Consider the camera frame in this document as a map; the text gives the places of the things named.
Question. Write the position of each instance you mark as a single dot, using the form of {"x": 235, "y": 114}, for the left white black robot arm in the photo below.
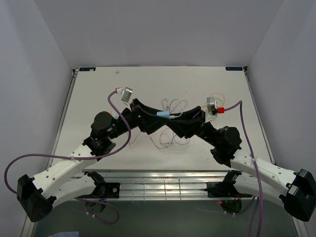
{"x": 39, "y": 194}

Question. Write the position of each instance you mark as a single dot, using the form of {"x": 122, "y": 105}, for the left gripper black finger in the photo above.
{"x": 153, "y": 123}
{"x": 145, "y": 108}

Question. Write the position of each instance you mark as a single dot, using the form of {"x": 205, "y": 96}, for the blue corner label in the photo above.
{"x": 87, "y": 69}
{"x": 234, "y": 68}

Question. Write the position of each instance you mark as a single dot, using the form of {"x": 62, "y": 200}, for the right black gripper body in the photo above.
{"x": 207, "y": 133}

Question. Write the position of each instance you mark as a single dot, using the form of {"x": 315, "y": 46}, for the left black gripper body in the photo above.
{"x": 136, "y": 112}

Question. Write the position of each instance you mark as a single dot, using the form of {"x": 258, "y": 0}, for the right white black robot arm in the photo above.
{"x": 295, "y": 191}

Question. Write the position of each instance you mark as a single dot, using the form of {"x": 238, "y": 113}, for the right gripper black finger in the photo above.
{"x": 183, "y": 128}
{"x": 193, "y": 114}

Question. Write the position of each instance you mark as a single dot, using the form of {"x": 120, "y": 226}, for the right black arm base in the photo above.
{"x": 225, "y": 188}

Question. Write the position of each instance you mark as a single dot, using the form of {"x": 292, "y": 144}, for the blue charger plug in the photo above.
{"x": 164, "y": 114}

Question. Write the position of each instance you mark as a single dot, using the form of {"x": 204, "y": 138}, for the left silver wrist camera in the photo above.
{"x": 126, "y": 94}

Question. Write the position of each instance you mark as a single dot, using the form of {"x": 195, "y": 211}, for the left blue corner label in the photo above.
{"x": 87, "y": 69}

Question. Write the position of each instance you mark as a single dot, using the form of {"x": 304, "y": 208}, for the right blue corner label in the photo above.
{"x": 234, "y": 68}

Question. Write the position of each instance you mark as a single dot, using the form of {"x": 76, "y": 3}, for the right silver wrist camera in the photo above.
{"x": 211, "y": 105}

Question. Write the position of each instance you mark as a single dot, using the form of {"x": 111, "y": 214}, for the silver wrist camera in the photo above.
{"x": 126, "y": 94}
{"x": 211, "y": 105}

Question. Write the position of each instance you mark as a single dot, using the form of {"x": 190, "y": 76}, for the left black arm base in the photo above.
{"x": 103, "y": 189}

